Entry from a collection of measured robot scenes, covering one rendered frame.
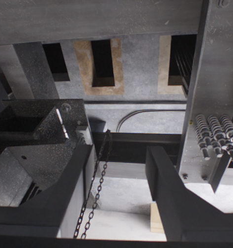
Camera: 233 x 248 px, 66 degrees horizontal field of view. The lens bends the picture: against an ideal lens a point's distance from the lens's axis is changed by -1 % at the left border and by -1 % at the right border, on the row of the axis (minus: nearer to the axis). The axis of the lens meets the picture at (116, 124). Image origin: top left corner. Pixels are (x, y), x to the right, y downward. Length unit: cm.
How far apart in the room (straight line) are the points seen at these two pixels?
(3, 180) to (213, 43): 83
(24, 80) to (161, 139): 84
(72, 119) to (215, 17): 65
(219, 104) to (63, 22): 63
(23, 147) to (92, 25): 48
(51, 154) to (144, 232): 245
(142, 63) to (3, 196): 112
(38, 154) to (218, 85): 69
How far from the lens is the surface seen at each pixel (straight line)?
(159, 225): 269
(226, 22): 67
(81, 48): 142
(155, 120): 162
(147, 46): 134
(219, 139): 70
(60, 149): 65
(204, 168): 103
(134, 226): 301
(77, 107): 80
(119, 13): 64
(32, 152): 73
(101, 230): 304
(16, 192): 82
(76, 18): 67
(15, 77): 88
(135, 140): 120
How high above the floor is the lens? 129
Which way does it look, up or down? 50 degrees down
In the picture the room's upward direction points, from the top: 166 degrees counter-clockwise
